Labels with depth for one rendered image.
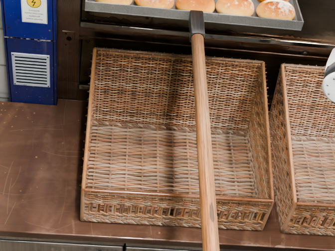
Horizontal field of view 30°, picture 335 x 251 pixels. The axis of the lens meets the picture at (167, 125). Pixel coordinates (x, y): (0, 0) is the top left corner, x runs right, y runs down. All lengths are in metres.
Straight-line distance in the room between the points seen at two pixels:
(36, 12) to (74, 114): 0.41
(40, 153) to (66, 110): 0.21
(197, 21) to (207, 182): 0.49
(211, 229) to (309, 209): 0.77
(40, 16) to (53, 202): 0.56
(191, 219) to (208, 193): 0.69
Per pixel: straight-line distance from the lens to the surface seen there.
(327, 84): 1.35
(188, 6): 1.58
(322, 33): 2.03
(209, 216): 1.14
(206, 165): 1.22
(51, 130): 2.10
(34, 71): 2.08
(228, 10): 1.60
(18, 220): 1.88
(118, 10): 1.57
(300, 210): 1.86
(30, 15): 1.94
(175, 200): 1.79
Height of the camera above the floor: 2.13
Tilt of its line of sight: 47 degrees down
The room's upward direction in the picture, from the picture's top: 10 degrees clockwise
